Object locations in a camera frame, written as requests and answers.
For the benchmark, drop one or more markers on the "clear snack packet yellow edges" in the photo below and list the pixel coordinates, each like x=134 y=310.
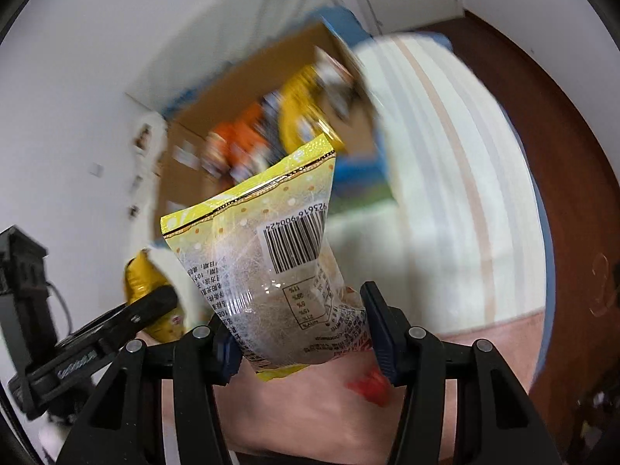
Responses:
x=271 y=261

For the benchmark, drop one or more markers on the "large black yellow snack packet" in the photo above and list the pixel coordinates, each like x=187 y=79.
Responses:
x=302 y=106

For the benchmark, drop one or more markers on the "small yellow snack packet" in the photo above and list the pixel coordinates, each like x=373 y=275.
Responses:
x=145 y=281

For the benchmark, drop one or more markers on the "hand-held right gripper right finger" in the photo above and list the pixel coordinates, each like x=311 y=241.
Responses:
x=385 y=339

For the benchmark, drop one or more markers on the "pink cream striped cat blanket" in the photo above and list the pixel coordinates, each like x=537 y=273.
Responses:
x=460 y=179

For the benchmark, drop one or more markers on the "red triangular snack packet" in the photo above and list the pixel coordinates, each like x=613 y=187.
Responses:
x=370 y=387

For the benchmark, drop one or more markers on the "blue bed sheet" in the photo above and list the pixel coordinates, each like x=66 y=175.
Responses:
x=346 y=24

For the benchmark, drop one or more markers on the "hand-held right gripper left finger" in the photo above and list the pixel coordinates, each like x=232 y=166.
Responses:
x=225 y=353

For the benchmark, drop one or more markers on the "cardboard box blue print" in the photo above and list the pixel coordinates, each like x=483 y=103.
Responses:
x=232 y=87

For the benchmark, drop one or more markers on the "white bear print pillow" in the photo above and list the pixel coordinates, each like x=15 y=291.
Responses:
x=145 y=155

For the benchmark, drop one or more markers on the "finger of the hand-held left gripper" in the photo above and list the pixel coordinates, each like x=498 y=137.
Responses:
x=135 y=312

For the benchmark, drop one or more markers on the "orange snack packet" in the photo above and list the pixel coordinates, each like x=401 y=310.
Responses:
x=240 y=138

